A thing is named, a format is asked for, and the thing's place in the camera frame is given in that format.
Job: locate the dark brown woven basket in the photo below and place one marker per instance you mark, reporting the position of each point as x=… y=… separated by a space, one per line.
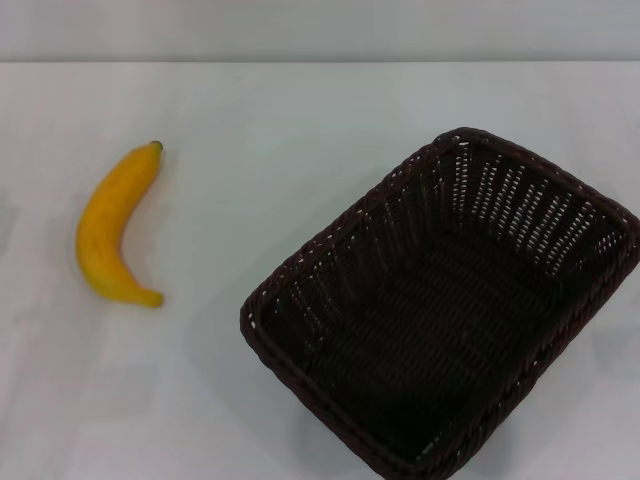
x=425 y=325

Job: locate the yellow banana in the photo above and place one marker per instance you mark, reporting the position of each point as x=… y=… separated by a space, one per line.
x=100 y=225

